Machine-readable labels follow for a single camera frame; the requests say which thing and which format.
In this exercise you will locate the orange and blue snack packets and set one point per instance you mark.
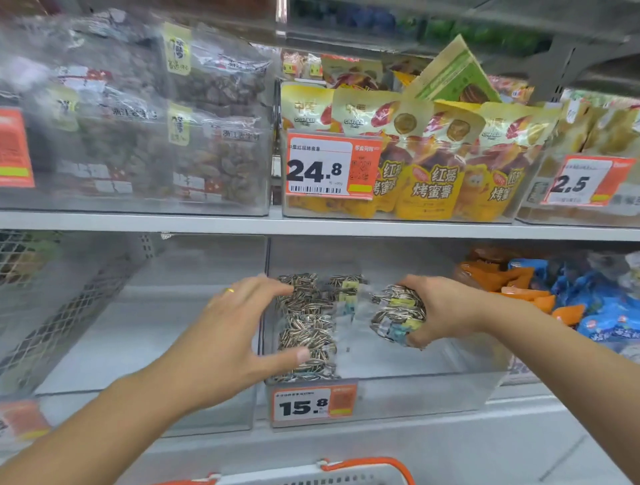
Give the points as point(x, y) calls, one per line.
point(500, 350)

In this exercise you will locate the sunflower seed packets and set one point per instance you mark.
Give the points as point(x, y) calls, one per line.
point(310, 330)

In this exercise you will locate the empty clear plastic bin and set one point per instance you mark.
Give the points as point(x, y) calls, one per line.
point(150, 325)

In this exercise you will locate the white store shelf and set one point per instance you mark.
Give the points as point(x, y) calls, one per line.
point(350, 227)

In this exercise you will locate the person's right hand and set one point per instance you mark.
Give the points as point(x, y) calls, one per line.
point(450, 312)

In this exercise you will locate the bin of yellow snacks 2.5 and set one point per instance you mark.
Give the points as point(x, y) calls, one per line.
point(600, 130)

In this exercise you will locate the person's right forearm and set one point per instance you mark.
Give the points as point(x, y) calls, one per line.
point(565, 370)

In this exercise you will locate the white orange shopping basket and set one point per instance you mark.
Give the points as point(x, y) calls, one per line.
point(300, 477)

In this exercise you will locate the stack of yellow snack bags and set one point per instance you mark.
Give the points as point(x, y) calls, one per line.
point(440, 170)

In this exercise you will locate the clear bin of nut bags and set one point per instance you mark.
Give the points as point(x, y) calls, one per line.
point(150, 110)

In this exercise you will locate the orange white price tag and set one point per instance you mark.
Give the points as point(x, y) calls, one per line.
point(580, 182)
point(25, 422)
point(320, 167)
point(305, 407)
point(15, 150)

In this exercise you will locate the green beige snack bag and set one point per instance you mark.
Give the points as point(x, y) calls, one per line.
point(450, 75)

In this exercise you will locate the person's left hand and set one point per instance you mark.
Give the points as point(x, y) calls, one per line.
point(215, 355)

